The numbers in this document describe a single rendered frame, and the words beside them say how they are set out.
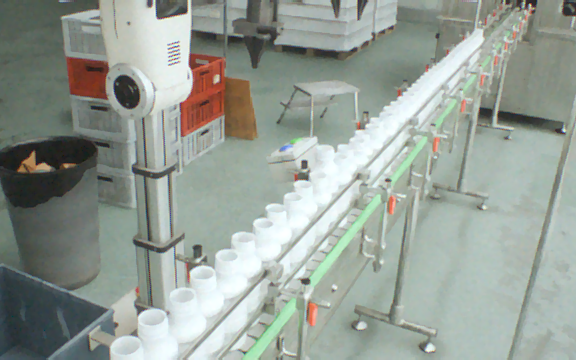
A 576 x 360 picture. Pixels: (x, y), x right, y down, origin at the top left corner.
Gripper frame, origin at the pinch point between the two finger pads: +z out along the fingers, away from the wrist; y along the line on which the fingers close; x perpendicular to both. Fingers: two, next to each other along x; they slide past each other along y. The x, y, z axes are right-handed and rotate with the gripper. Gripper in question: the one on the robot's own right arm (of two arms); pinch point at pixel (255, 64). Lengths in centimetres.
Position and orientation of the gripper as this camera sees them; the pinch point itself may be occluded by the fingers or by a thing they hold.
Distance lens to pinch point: 127.6
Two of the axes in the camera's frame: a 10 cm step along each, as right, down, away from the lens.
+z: -1.0, 9.2, 3.9
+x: 1.9, -3.7, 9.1
